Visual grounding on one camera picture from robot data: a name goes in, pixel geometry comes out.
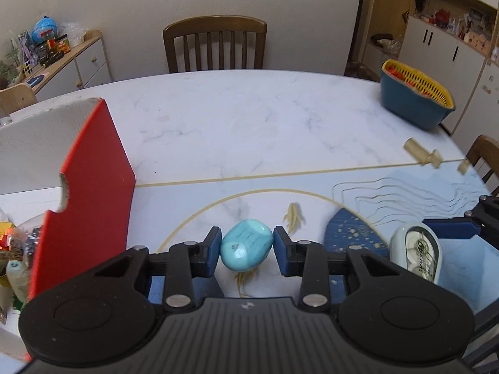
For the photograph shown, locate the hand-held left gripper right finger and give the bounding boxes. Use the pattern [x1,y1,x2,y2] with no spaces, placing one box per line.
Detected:
[273,226,406,312]

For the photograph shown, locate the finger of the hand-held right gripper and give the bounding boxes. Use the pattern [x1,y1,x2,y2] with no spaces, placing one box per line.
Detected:
[462,296,499,371]
[423,195,499,248]

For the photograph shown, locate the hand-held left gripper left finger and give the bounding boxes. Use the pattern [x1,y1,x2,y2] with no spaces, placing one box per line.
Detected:
[90,226,223,313]

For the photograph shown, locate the turquoise stone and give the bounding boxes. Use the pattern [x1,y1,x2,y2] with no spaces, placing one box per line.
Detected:
[220,219,274,272]

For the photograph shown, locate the white oval case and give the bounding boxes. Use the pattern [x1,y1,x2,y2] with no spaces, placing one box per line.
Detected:
[390,221,443,283]

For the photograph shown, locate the red and white cardboard box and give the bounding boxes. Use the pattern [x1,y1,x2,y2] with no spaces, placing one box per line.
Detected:
[0,97,136,364]

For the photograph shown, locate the dark wooden dining chair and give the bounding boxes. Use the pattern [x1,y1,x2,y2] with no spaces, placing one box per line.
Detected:
[466,134,499,195]
[163,15,268,74]

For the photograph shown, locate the beige small bottle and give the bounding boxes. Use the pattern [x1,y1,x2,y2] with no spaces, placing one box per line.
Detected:
[403,137,443,170]

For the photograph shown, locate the blue basket with yellow strainer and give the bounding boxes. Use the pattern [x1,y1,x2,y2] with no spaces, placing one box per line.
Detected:
[380,59,456,131]

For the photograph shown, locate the clear plastic bag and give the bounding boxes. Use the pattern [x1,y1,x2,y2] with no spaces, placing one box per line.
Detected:
[10,214,49,266]

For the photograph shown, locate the white sideboard with wooden top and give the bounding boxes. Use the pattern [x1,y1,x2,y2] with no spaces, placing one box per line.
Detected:
[21,29,114,102]

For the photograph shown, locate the round blue pad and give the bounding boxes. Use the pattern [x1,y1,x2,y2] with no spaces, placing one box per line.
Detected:
[21,73,48,87]

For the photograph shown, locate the light wooden chair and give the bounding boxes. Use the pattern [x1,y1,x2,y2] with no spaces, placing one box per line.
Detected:
[0,84,39,118]

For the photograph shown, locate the blue globe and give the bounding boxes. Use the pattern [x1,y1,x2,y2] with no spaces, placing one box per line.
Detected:
[32,16,59,45]

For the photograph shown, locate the white wall cabinet unit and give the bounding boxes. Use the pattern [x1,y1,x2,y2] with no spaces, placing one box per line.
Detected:
[394,0,499,156]

